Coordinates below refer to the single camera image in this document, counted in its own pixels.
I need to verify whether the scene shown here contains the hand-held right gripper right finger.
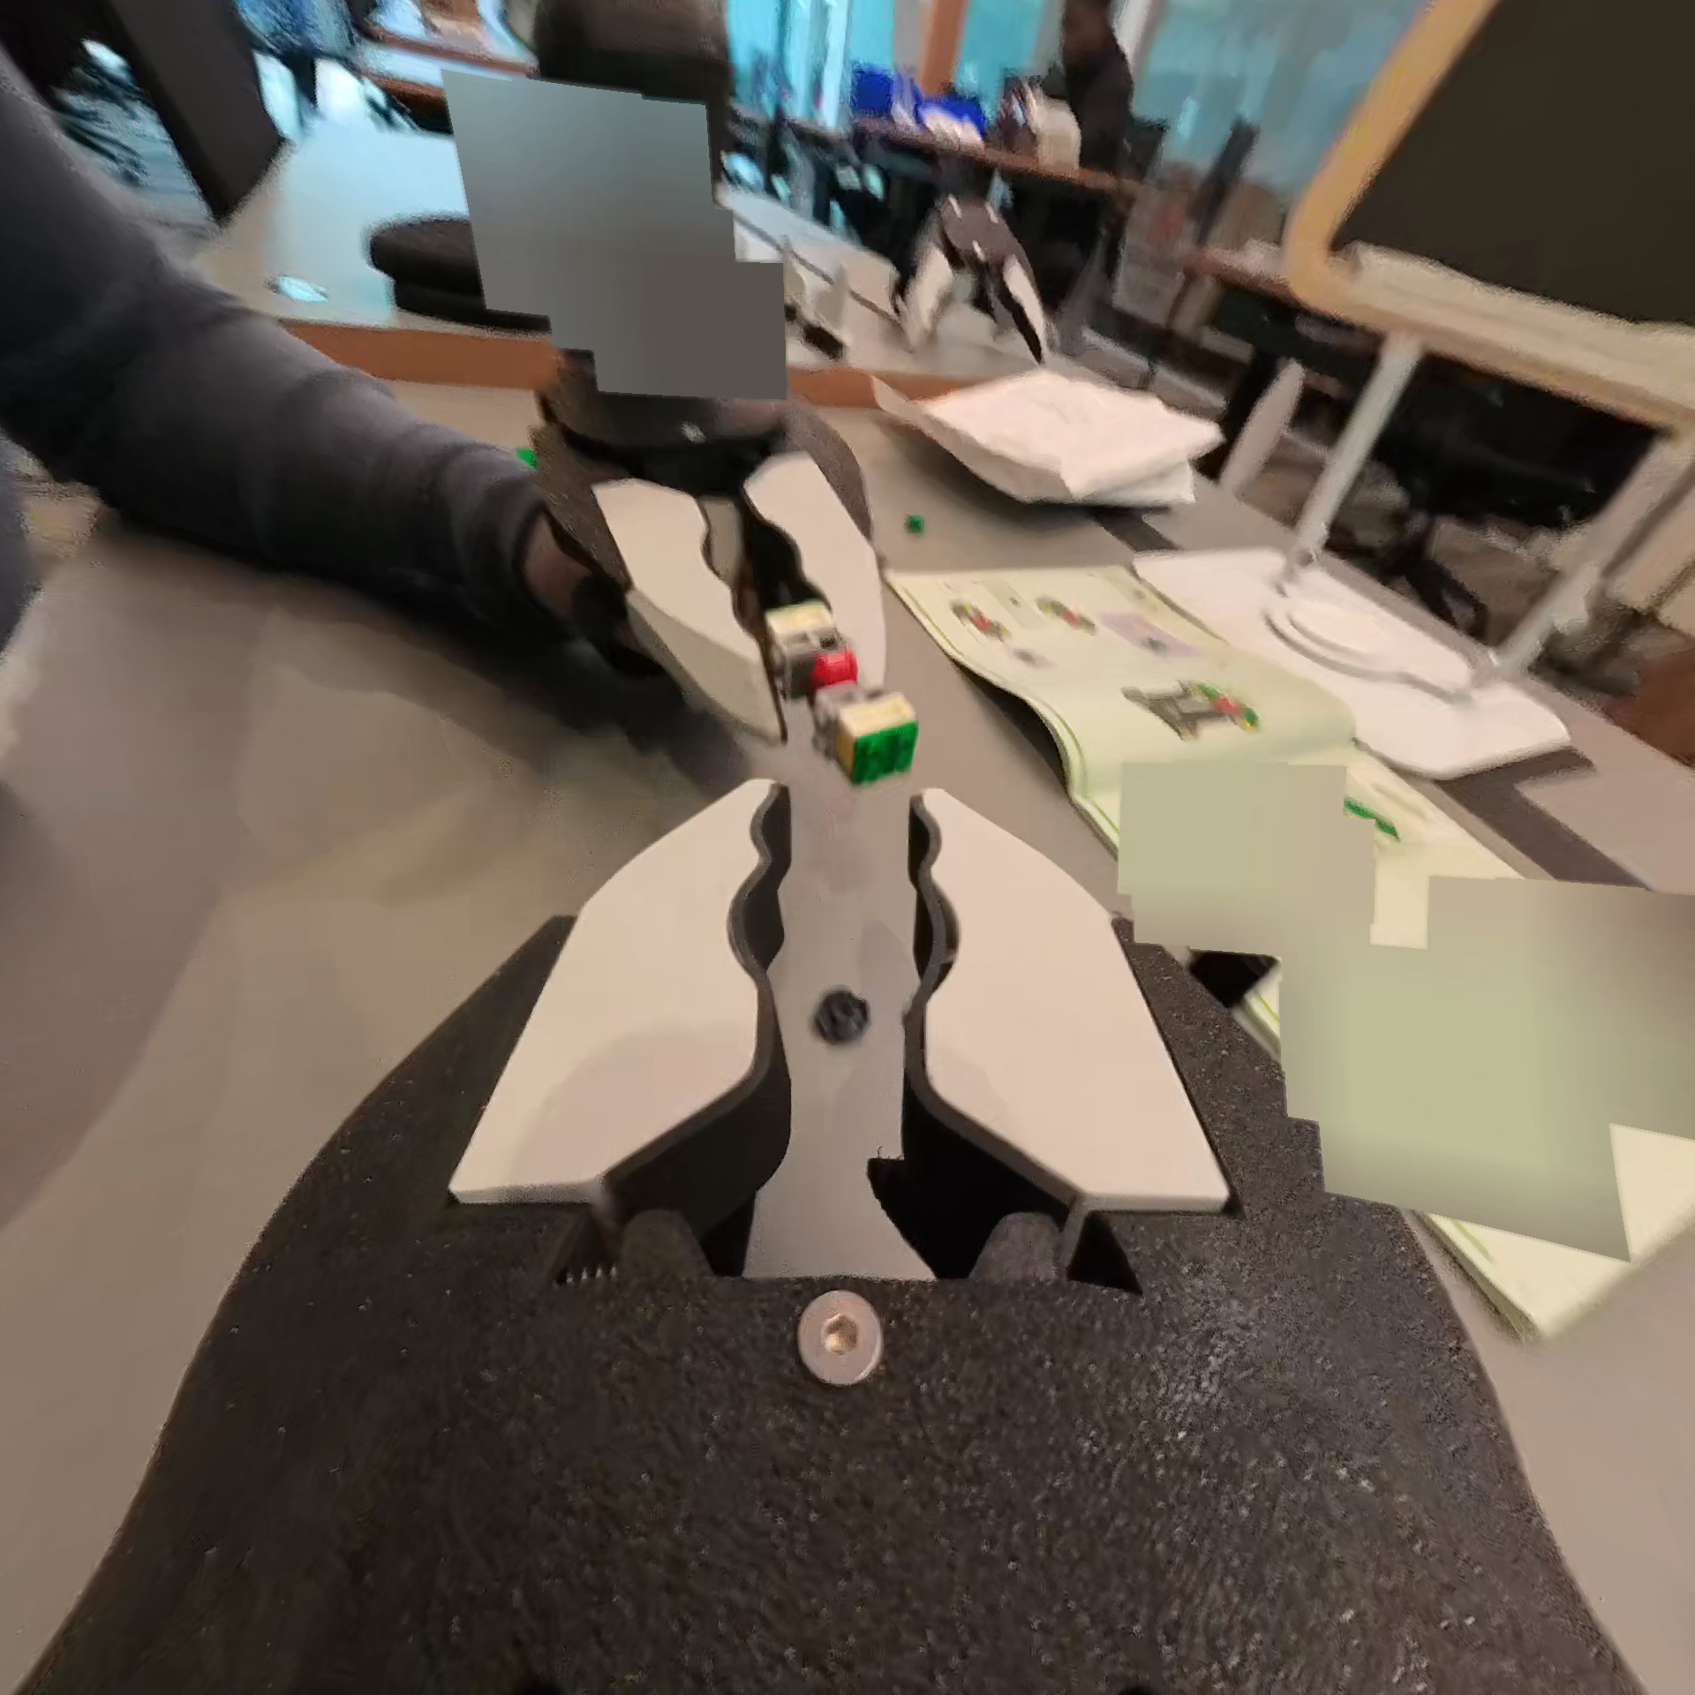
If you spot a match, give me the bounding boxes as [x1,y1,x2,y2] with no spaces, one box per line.
[905,787,1234,1280]

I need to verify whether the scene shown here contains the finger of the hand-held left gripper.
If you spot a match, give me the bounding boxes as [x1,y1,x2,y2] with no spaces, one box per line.
[742,455,887,692]
[589,476,786,740]

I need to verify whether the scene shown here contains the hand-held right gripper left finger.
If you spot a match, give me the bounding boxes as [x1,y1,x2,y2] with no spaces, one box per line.
[449,778,798,1273]

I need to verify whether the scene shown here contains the multicoloured toy brick assembly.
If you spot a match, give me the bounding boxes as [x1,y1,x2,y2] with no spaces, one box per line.
[765,599,922,784]

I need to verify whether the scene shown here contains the grey desk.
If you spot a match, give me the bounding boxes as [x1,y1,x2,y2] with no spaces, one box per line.
[0,372,1695,1695]

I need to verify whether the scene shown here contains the person's left hand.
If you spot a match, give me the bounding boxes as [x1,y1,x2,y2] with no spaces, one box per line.
[522,508,670,679]

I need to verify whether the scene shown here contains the toy brick instruction booklet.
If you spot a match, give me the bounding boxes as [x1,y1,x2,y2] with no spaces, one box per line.
[885,566,1695,1341]

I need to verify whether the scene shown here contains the white plastic bag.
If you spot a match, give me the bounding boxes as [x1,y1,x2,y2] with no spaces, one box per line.
[871,368,1230,508]

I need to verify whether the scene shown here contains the black round cushion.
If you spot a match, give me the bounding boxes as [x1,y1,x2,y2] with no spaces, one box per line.
[368,218,554,322]

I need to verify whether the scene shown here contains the background black white gripper device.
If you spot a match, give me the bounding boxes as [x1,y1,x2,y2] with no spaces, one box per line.
[892,193,1063,363]

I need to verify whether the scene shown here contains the blue storage boxes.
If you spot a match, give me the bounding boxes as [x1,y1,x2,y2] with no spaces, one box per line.
[851,62,994,137]

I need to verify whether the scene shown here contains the black panel with wooden frame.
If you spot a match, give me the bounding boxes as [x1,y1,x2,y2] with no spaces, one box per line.
[1281,0,1695,432]

